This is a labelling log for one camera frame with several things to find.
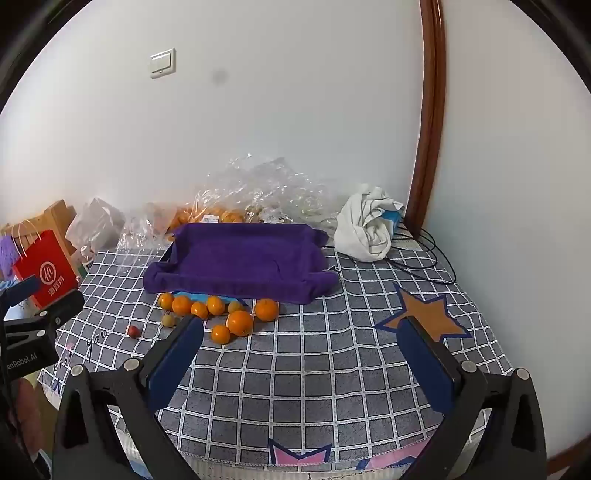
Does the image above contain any purple towel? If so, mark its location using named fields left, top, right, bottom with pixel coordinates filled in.
left=143, top=222, right=340, bottom=305

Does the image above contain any clear bag of oranges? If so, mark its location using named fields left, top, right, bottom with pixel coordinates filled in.
left=167, top=185, right=250, bottom=241

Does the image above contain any grey checked blanket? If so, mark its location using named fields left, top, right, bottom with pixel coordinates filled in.
left=37, top=240, right=514, bottom=480

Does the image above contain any clear bag of brown fruit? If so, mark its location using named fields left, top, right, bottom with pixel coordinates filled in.
left=245, top=198, right=288, bottom=225

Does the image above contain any large orange mandarin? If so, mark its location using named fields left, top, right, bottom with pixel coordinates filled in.
left=254, top=298, right=280, bottom=322
left=226, top=310, right=254, bottom=337

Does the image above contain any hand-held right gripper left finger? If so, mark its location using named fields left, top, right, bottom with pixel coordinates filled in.
left=54, top=315, right=206, bottom=480

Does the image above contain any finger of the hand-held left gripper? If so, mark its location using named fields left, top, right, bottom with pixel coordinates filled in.
left=2, top=291, right=86, bottom=339
left=0, top=276, right=42, bottom=319

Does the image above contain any white cloth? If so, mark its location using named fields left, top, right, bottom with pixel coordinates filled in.
left=333, top=183, right=407, bottom=263

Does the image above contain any blue tissue box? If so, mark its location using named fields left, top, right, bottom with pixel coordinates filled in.
left=381, top=208, right=405, bottom=241

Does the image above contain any black cable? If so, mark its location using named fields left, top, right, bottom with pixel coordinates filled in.
left=387, top=220, right=458, bottom=284

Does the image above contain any clear bag with peach fruit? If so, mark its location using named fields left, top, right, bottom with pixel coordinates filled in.
left=117, top=202, right=182, bottom=252

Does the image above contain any purple bag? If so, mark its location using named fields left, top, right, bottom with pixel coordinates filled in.
left=0, top=235, right=26, bottom=282

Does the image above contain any white light switch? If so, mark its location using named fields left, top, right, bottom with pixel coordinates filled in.
left=148, top=47, right=177, bottom=79

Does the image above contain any clear plastic bottle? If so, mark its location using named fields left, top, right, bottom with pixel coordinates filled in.
left=79, top=244, right=96, bottom=278

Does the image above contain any large crumpled clear bag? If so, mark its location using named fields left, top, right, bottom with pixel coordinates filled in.
left=203, top=154, right=352, bottom=226

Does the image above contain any brown wooden door frame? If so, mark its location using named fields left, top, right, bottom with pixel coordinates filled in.
left=406, top=0, right=447, bottom=229

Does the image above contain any red paper bag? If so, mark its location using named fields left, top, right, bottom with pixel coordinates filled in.
left=11, top=219, right=79, bottom=310

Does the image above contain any empty clear plastic bag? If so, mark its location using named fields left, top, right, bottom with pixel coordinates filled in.
left=115, top=219, right=162, bottom=278

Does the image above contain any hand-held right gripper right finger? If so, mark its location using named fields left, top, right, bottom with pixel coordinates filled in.
left=397, top=316, right=549, bottom=480

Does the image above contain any white plastic bag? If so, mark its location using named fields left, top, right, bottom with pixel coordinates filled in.
left=65, top=198, right=126, bottom=259

